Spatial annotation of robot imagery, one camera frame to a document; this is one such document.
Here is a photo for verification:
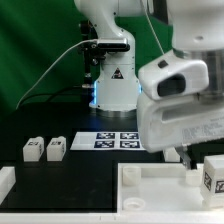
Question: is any white square tabletop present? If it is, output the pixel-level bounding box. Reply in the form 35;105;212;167
116;162;224;212

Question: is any black camera on stand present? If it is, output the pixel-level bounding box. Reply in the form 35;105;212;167
78;20;130;88

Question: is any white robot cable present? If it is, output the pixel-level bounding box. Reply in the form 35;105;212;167
141;0;166;56

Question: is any white camera cable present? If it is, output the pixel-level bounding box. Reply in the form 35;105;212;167
15;39;98;110

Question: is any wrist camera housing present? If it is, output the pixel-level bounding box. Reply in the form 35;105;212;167
138;51;209;101

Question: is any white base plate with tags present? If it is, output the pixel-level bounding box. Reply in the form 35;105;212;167
71;132;143;151

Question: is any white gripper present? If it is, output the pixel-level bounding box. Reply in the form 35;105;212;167
137;93;224;170

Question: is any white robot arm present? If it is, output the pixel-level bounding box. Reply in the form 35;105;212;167
74;0;224;169

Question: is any white U-shaped obstacle fence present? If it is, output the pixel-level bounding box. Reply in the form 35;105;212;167
0;165;224;224

